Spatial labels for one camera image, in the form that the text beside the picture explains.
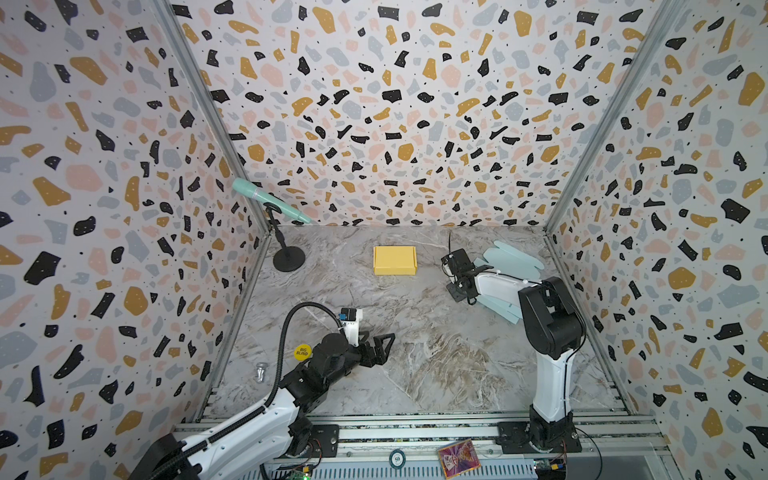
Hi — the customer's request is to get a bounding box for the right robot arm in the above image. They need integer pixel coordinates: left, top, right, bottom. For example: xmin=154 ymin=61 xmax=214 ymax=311
xmin=441 ymin=249 xmax=586 ymax=452

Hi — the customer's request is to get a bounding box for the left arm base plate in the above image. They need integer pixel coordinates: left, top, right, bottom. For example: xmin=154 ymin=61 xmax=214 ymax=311
xmin=267 ymin=423 xmax=340 ymax=461

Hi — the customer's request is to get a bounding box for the light blue paper box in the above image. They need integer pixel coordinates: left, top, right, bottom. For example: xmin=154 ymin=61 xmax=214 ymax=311
xmin=473 ymin=240 xmax=544 ymax=324

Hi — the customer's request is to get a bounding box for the round teal sticker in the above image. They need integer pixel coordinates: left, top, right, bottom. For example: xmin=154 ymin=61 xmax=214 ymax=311
xmin=389 ymin=449 xmax=406 ymax=470

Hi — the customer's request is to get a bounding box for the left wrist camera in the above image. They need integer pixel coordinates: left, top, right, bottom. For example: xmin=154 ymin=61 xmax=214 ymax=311
xmin=339 ymin=307 xmax=363 ymax=347

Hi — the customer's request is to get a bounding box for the colourful card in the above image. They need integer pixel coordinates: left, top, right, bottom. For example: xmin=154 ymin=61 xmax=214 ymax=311
xmin=437 ymin=439 xmax=481 ymax=479

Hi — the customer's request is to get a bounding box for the yellow paper box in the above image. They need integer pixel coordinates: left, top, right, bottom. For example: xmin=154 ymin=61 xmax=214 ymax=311
xmin=373 ymin=246 xmax=418 ymax=276

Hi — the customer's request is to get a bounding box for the mint green microphone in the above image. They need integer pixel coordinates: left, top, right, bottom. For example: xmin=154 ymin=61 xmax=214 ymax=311
xmin=233 ymin=178 xmax=312 ymax=224

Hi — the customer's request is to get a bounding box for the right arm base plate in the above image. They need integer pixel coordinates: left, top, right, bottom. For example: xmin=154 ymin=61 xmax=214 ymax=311
xmin=495 ymin=419 xmax=582 ymax=454

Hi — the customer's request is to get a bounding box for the small silver bolt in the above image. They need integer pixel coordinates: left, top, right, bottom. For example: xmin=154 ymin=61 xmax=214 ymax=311
xmin=256 ymin=362 xmax=268 ymax=383

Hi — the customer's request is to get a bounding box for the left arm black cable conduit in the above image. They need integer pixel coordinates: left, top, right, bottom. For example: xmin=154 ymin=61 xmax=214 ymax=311
xmin=143 ymin=301 xmax=346 ymax=480

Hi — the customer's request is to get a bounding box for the yellow round sticker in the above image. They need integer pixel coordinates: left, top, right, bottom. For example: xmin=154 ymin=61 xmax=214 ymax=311
xmin=293 ymin=344 xmax=313 ymax=362

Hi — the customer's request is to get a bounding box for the black microphone stand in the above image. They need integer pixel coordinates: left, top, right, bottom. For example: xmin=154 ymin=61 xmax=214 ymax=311
xmin=264 ymin=203 xmax=306 ymax=272

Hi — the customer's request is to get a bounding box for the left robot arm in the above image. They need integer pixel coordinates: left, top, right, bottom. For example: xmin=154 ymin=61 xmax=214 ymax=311
xmin=129 ymin=332 xmax=395 ymax=479

